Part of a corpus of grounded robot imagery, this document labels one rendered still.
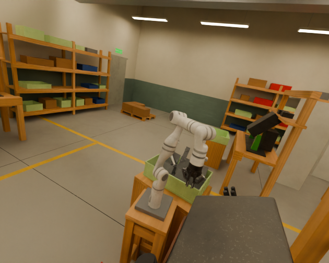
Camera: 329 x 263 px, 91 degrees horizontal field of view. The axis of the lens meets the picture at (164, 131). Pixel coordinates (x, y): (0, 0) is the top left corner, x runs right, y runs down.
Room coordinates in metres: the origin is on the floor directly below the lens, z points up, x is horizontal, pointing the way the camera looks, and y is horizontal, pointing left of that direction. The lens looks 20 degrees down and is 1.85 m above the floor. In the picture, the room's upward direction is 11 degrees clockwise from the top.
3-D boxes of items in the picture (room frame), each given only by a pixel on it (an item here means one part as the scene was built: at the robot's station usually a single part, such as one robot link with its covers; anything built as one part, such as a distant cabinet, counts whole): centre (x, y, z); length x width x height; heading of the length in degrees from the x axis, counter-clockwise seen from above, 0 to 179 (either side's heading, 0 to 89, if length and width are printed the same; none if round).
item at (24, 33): (5.11, 3.27, 1.12); 3.01 x 0.54 x 2.23; 158
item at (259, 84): (6.24, -3.76, 1.14); 3.01 x 0.54 x 2.28; 68
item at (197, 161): (0.78, -0.21, 1.47); 0.11 x 0.09 x 0.06; 158
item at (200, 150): (0.76, -0.19, 1.57); 0.09 x 0.07 x 0.15; 115
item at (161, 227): (0.99, -0.04, 0.83); 0.32 x 0.32 x 0.04; 75
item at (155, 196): (0.99, -0.04, 0.97); 0.09 x 0.09 x 0.17; 82
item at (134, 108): (6.45, 1.21, 0.22); 1.20 x 0.81 x 0.44; 63
